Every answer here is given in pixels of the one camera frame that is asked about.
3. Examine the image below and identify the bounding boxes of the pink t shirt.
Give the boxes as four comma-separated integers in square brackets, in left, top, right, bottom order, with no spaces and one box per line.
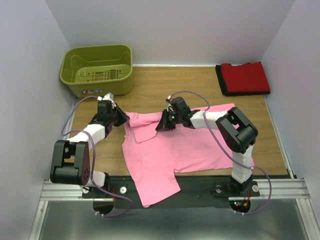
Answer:
[122,112,233,208]

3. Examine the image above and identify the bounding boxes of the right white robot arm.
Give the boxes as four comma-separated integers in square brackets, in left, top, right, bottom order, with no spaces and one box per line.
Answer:
[155,96,258,193]

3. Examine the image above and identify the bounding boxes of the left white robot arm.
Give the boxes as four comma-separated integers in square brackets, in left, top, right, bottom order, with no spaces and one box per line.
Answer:
[50,100,130,197]

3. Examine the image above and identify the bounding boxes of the green plastic basket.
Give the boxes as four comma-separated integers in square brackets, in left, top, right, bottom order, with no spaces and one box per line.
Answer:
[60,44,134,98]

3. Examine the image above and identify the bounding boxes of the folded black t shirt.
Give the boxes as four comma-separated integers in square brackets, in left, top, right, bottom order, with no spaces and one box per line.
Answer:
[215,64,271,97]

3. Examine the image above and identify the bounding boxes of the folded red t shirt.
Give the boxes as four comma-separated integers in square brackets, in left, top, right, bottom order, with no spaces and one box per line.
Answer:
[220,61,271,93]

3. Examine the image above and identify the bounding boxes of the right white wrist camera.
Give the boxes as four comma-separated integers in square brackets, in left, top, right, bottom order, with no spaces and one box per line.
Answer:
[165,95,176,113]

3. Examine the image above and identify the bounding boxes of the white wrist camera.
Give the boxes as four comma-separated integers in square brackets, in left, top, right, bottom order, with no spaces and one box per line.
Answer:
[165,95,176,113]
[97,92,114,101]

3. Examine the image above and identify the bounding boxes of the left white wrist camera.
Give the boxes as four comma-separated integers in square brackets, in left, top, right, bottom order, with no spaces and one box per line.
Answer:
[97,92,114,101]

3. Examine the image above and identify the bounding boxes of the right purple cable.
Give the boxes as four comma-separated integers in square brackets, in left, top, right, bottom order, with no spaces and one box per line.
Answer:
[165,90,272,216]

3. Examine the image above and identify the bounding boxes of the purple cable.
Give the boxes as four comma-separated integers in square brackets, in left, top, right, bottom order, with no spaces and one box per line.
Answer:
[61,95,133,218]
[165,90,272,216]

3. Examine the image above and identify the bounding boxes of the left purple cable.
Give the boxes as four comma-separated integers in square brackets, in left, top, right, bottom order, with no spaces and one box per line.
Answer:
[61,95,133,218]

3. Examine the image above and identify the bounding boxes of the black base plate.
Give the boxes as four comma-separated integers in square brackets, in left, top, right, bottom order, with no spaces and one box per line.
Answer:
[49,175,261,210]

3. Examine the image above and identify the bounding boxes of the aluminium frame rail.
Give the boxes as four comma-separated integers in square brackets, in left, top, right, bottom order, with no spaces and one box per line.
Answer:
[27,97,313,240]

